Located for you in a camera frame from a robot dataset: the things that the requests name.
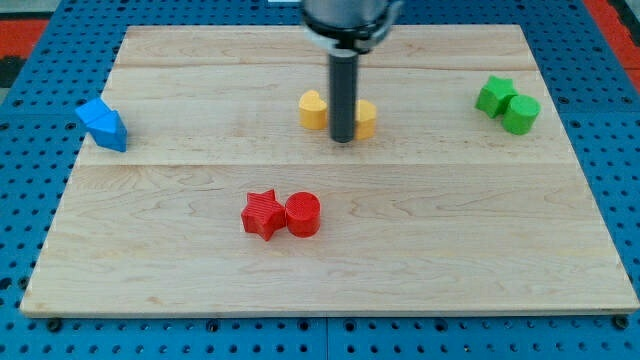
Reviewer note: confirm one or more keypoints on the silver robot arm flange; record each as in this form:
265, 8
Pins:
348, 27

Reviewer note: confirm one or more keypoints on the red cylinder block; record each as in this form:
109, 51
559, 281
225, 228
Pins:
303, 210

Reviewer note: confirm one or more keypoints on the red star block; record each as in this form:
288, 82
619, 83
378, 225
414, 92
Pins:
263, 214

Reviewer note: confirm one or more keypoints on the yellow heart block left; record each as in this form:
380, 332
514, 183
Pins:
312, 111

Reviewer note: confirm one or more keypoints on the yellow heart block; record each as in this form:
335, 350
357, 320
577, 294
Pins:
312, 111
366, 120

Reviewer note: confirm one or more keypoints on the yellow heart block right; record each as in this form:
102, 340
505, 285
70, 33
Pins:
366, 120

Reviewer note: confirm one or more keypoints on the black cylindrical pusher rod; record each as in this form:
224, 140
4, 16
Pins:
342, 85

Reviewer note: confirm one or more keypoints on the light wooden board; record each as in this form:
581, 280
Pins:
441, 213

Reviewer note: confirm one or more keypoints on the green star block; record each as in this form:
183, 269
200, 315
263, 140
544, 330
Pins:
494, 96

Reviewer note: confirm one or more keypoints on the green cylinder block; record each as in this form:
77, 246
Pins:
520, 114

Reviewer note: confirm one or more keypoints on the blue triangle block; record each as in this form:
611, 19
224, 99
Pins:
109, 131

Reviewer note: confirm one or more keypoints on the blue cube block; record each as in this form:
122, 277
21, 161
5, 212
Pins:
92, 110

